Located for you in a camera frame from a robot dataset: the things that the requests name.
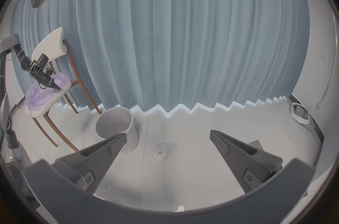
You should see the purple plastic bag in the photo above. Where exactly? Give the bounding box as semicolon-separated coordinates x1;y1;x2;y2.
26;72;72;108

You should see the white plastic wrapper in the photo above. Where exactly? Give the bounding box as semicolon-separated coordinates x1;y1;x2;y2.
153;143;169;161

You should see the white cushioned wooden chair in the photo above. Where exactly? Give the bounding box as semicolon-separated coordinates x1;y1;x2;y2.
25;27;102;152

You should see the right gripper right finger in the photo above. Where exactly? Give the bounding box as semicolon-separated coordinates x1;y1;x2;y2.
209;129;283;194

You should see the white rimmed tray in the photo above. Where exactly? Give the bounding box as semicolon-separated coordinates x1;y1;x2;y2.
290;102;316;131

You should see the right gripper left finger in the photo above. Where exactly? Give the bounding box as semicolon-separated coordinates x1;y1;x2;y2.
52;132;128;195

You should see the pale blue curtain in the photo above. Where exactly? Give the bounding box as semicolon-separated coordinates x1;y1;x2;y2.
11;0;310;115

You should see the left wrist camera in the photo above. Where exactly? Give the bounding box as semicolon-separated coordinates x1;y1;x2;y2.
31;53;50;68

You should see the white trash bin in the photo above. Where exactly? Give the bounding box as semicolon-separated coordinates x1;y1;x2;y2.
95;107;139;153

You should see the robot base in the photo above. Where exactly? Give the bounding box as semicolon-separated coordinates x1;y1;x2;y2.
0;149;40;215

